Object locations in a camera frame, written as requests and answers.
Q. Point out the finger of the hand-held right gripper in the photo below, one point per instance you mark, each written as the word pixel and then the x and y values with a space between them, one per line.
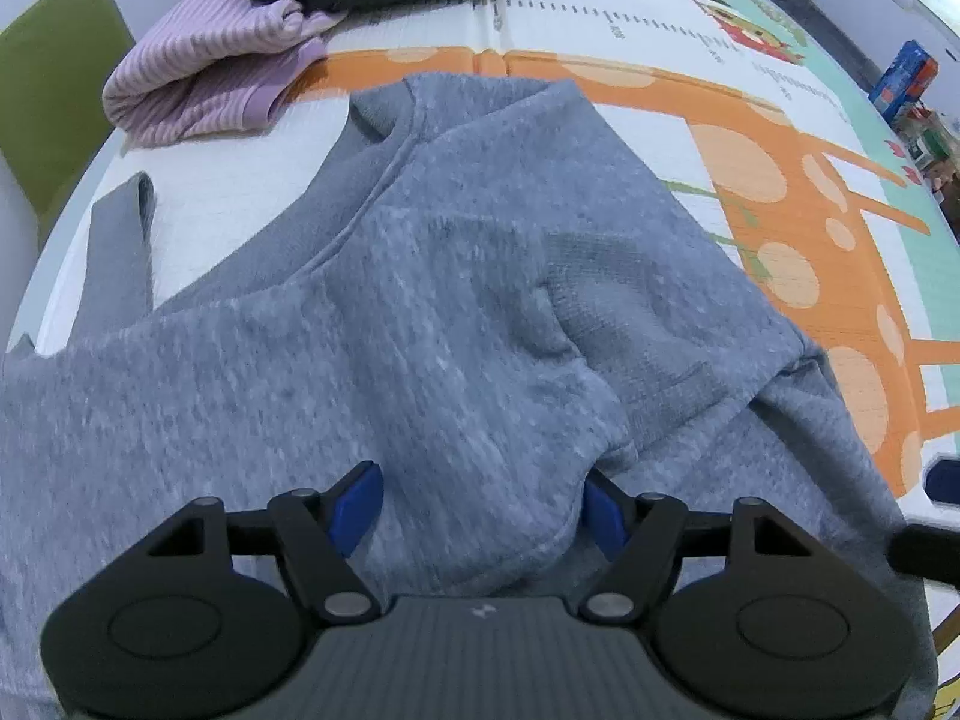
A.
pixel 926 555

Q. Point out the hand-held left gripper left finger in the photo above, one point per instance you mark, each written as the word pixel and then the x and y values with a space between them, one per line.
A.
pixel 356 510

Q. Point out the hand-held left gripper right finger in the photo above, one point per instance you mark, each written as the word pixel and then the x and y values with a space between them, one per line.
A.
pixel 604 517

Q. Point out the grey sweatshirt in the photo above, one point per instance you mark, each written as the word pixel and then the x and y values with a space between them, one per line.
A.
pixel 450 277

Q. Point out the cluster of jars and bottles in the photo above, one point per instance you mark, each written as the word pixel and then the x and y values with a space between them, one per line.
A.
pixel 926 142

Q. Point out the pink striped folded garment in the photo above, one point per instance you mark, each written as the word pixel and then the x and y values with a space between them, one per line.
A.
pixel 210 60

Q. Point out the blue drink can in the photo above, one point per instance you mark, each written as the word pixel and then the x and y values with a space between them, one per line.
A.
pixel 904 75

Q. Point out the colourful printed play mat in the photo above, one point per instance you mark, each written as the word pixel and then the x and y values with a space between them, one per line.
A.
pixel 675 30

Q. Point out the green chair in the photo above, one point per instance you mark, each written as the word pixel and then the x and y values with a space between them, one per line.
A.
pixel 52 90

